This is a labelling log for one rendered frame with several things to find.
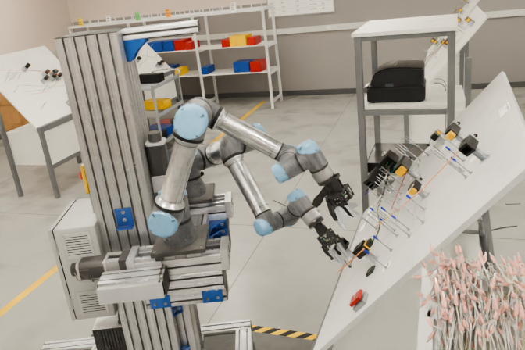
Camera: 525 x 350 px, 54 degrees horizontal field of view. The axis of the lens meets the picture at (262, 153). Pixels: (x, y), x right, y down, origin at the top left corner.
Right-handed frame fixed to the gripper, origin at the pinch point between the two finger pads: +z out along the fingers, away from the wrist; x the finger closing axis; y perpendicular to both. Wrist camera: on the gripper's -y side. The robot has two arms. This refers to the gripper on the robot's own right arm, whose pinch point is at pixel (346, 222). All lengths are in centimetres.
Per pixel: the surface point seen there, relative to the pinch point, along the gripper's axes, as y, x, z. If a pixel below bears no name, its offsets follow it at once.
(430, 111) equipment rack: 10, 97, 4
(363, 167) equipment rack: -33, 85, 18
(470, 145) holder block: 51, 11, -11
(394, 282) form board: 23.2, -26.6, 9.8
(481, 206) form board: 56, -18, -6
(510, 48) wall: -80, 745, 181
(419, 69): 11, 108, -15
